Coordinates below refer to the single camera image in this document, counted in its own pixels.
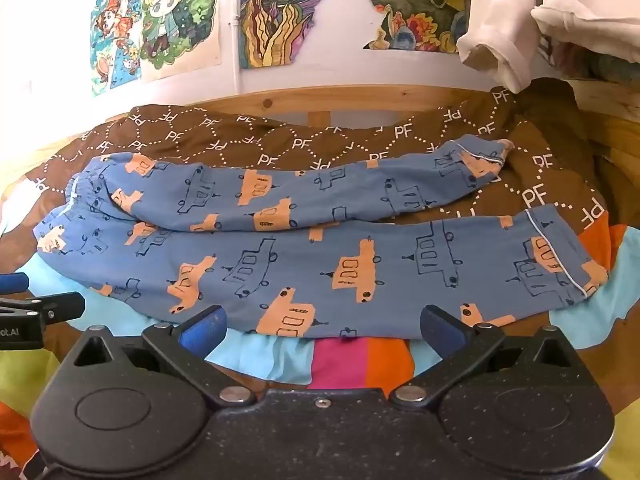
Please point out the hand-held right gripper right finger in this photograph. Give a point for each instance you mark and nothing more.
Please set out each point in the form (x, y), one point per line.
(445, 331)

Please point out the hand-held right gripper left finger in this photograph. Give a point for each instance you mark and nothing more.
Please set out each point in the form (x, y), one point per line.
(204, 332)

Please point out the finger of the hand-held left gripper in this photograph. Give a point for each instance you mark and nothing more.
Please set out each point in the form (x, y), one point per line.
(12, 283)
(55, 306)

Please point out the blue car print pants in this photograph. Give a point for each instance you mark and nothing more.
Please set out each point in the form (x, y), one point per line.
(300, 270)

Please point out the colourful patchwork bedsheet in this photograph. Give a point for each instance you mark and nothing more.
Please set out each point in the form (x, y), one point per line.
(340, 360)

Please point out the brown patterned blanket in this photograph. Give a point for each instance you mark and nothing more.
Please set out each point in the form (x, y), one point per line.
(300, 135)

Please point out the white hanging garment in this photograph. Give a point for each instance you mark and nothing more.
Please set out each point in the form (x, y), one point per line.
(495, 20)

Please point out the white crumpled cloth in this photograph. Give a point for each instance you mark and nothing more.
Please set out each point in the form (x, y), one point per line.
(585, 22)

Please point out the wooden bed frame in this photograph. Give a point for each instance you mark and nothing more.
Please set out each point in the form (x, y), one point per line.
(300, 103)

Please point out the blue cartoon wall poster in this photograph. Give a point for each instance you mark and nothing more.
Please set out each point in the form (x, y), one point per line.
(116, 40)

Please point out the white wall pipe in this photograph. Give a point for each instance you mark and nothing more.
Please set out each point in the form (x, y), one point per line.
(235, 35)

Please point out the green cartoon wall poster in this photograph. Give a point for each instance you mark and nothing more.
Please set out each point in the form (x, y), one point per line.
(175, 15)

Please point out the torn colourful wall poster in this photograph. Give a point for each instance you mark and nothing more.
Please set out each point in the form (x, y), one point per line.
(415, 15)

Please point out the swirly colourful wall poster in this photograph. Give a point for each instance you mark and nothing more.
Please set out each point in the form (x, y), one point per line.
(285, 10)

